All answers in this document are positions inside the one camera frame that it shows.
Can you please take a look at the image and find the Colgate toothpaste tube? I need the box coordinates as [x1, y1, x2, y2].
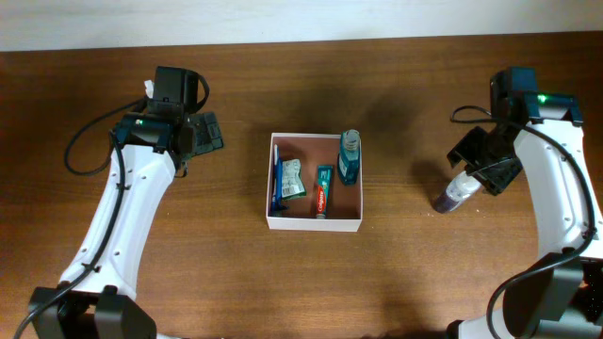
[316, 165, 334, 219]

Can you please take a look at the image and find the blue mouthwash bottle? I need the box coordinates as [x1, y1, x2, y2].
[337, 129, 361, 186]

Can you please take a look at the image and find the white cardboard box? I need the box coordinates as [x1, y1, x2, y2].
[265, 133, 364, 233]

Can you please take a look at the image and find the green white wipes packet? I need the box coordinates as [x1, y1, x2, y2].
[282, 159, 306, 200]

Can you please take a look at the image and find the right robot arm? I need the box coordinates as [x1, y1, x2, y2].
[433, 67, 602, 339]

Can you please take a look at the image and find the blue disposable razor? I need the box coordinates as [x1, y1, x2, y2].
[270, 158, 287, 217]

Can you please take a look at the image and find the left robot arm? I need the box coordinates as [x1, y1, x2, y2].
[14, 66, 224, 338]

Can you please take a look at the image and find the blue white toothbrush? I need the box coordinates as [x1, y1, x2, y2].
[270, 144, 281, 215]

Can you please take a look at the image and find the clear purple sanitizer bottle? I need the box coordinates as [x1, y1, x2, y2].
[433, 171, 481, 214]

